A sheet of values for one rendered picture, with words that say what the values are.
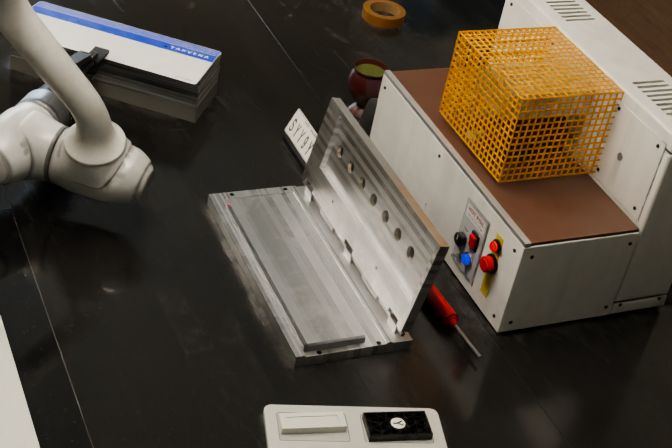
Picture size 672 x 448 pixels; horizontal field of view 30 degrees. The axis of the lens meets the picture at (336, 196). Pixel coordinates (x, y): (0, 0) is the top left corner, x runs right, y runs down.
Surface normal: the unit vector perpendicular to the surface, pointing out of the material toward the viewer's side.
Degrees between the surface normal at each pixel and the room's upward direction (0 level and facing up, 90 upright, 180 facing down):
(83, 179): 100
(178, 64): 0
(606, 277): 90
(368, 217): 80
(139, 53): 0
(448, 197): 90
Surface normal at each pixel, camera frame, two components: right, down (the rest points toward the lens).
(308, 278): 0.17, -0.81
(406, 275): -0.87, -0.05
